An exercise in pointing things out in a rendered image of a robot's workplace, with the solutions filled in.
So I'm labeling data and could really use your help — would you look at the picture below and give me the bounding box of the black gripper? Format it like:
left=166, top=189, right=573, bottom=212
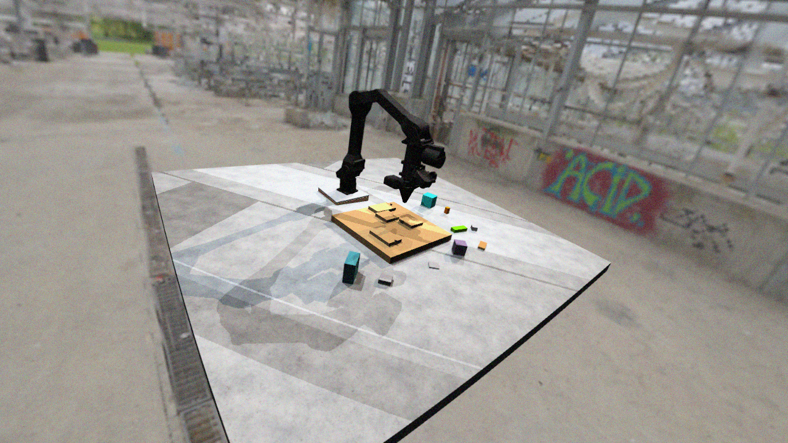
left=384, top=159, right=423, bottom=203

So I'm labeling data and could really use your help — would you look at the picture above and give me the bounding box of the teal cube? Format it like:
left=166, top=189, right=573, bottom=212
left=421, top=193, right=437, bottom=209

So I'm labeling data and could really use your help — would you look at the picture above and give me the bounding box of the teal block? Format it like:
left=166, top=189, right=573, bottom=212
left=342, top=251, right=360, bottom=284

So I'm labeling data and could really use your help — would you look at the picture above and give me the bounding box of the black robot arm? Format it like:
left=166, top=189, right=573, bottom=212
left=336, top=89, right=446, bottom=195

